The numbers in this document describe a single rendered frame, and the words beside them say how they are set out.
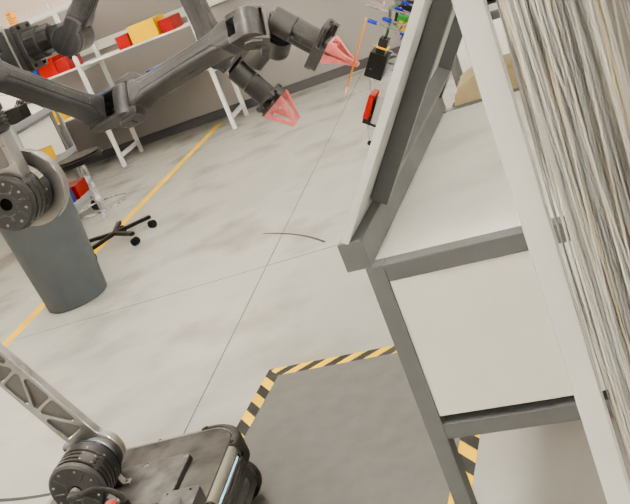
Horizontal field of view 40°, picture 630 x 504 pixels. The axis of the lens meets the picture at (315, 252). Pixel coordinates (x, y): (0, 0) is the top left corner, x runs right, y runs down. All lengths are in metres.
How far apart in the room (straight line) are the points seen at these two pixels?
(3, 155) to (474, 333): 1.19
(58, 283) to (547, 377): 3.82
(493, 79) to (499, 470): 1.67
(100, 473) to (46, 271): 2.87
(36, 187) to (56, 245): 2.99
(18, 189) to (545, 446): 1.52
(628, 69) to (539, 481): 1.60
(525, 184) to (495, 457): 1.63
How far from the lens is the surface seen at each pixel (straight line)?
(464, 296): 1.79
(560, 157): 0.90
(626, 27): 0.91
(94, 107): 2.06
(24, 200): 2.19
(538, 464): 2.44
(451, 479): 2.05
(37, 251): 5.22
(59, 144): 9.04
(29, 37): 2.37
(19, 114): 7.35
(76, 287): 5.29
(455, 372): 1.88
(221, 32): 1.88
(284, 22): 1.85
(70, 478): 2.52
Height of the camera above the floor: 1.44
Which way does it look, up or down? 19 degrees down
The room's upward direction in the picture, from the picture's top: 22 degrees counter-clockwise
